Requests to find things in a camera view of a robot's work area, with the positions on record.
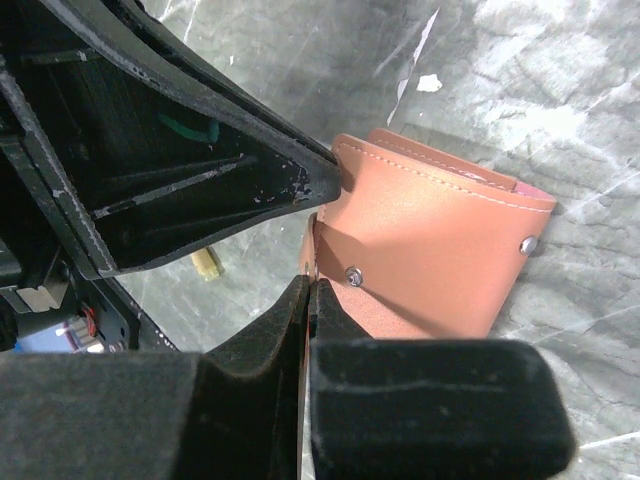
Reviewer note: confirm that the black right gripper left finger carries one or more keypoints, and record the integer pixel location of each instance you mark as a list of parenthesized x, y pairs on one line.
[(235, 412)]

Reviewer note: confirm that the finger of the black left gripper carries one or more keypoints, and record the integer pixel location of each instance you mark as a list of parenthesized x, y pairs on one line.
[(138, 163), (156, 36)]

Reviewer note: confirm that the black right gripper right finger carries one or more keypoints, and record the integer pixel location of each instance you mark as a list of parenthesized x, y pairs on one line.
[(429, 409)]

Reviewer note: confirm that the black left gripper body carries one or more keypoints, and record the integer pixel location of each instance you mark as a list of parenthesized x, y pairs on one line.
[(40, 285)]

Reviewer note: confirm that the brown leather card holder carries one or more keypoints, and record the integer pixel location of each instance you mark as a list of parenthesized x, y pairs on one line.
[(420, 244)]

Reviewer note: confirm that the gold pencil stick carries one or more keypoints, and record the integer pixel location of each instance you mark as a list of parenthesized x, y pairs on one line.
[(206, 264)]

